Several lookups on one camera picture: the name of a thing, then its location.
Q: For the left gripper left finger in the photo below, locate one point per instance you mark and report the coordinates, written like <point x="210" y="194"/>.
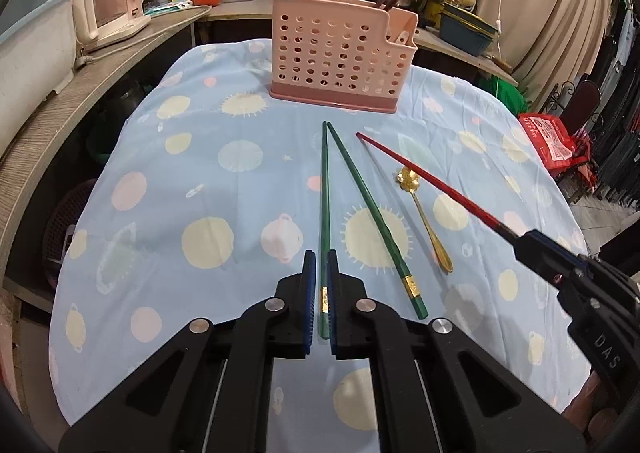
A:
<point x="208" y="388"/>

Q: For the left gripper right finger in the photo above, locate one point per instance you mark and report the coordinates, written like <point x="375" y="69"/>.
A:
<point x="435" y="389"/>

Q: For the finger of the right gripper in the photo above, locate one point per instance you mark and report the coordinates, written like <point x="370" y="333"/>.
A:
<point x="550" y="251"/>
<point x="552" y="274"/>

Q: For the green chopstick gold band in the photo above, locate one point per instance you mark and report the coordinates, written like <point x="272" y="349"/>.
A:
<point x="401" y="266"/>

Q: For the gold flower spoon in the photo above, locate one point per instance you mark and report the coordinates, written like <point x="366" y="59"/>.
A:
<point x="408" y="181"/>

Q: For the white ceramic soup spoon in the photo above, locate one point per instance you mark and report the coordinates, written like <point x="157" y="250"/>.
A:
<point x="402" y="38"/>

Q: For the pink perforated utensil holder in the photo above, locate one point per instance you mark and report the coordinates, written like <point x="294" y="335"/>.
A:
<point x="340" y="53"/>

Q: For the person right hand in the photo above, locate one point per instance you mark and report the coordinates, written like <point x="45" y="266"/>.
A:
<point x="587" y="413"/>

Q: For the red plastic bag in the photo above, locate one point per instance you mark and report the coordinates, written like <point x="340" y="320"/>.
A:
<point x="559" y="151"/>

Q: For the dark metal chair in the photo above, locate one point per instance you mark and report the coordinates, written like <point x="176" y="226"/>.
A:
<point x="573" y="104"/>

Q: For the green plastic bag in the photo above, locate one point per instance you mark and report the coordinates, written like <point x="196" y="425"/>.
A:
<point x="506" y="93"/>

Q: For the blue patterned tablecloth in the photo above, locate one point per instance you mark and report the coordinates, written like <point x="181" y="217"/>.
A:
<point x="212" y="195"/>

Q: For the blue yellow stacked basins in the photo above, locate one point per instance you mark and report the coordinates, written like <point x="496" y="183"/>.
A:
<point x="466" y="31"/>

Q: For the beige curtain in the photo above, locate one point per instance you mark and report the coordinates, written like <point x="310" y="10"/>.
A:
<point x="546" y="42"/>

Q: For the white dish drainer box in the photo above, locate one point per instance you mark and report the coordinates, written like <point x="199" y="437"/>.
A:
<point x="38" y="51"/>

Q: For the wet wipes pack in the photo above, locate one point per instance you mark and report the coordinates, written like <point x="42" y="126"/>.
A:
<point x="157" y="11"/>

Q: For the white pink electric kettle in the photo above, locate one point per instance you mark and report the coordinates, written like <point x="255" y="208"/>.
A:
<point x="101" y="23"/>

